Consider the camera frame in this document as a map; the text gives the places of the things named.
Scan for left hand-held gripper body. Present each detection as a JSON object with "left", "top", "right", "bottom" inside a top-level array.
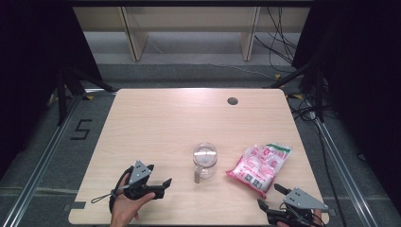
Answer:
[{"left": 122, "top": 160, "right": 166, "bottom": 201}]

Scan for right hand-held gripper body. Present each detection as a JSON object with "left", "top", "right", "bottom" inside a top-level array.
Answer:
[{"left": 266, "top": 187, "right": 329, "bottom": 227}]

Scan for white and pink plastic bag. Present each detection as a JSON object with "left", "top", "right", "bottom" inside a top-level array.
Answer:
[{"left": 225, "top": 143, "right": 293, "bottom": 199}]

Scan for clear glass jar with lid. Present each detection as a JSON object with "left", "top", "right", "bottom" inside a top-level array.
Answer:
[{"left": 192, "top": 142, "right": 219, "bottom": 184}]

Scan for person's right hand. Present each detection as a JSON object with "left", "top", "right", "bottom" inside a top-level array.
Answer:
[{"left": 310, "top": 209, "right": 323, "bottom": 227}]

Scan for person's left hand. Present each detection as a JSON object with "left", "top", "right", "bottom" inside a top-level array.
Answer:
[{"left": 109, "top": 172, "right": 156, "bottom": 227}]

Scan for black metal stand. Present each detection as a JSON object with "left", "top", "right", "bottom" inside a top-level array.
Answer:
[
  {"left": 263, "top": 53, "right": 326, "bottom": 123},
  {"left": 56, "top": 65, "right": 117, "bottom": 127}
]

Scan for beige wooden furniture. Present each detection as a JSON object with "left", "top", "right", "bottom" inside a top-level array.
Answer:
[{"left": 73, "top": 6, "right": 311, "bottom": 62}]

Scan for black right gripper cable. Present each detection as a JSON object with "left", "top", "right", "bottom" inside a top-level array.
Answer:
[{"left": 285, "top": 202, "right": 325, "bottom": 227}]

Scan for thin black cord loop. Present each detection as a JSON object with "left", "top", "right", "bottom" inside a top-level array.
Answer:
[{"left": 90, "top": 192, "right": 115, "bottom": 204}]

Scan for aluminium floor rail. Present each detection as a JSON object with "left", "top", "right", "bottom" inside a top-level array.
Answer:
[
  {"left": 1, "top": 91, "right": 86, "bottom": 227},
  {"left": 310, "top": 110, "right": 379, "bottom": 227}
]

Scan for bundle of black floor cables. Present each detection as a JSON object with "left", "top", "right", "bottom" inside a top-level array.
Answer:
[{"left": 253, "top": 7, "right": 316, "bottom": 75}]

